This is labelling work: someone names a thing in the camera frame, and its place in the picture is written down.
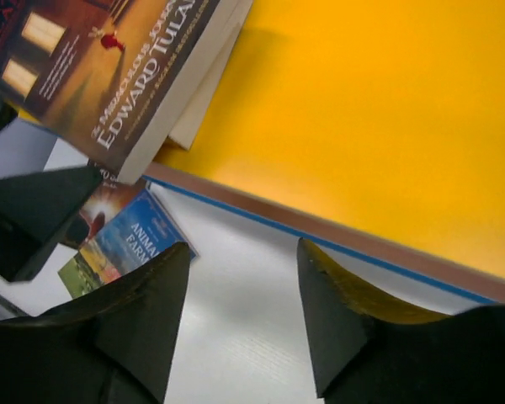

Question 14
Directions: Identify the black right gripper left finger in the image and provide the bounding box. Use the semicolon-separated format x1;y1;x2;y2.
0;242;190;403

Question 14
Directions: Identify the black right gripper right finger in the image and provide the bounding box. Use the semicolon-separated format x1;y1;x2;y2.
296;239;505;403

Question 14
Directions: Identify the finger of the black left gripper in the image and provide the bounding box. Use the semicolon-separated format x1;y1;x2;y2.
0;166;102;282

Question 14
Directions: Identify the Animal Farm book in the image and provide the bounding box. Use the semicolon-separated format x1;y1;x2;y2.
58;189;188;299

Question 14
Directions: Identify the Edward Tulane brown book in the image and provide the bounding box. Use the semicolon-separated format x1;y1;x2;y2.
0;0;252;183

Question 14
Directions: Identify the Three Days to See book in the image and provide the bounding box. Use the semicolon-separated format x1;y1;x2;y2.
60;160;147;250

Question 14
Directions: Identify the blue yellow wooden bookshelf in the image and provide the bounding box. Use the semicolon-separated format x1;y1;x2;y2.
146;1;505;302

